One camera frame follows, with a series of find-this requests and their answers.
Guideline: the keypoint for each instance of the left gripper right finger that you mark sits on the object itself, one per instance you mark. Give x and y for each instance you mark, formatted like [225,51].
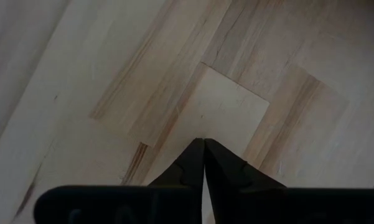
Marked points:
[227,169]

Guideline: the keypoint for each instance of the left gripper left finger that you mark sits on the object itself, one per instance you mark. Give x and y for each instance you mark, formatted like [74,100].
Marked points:
[189,169]

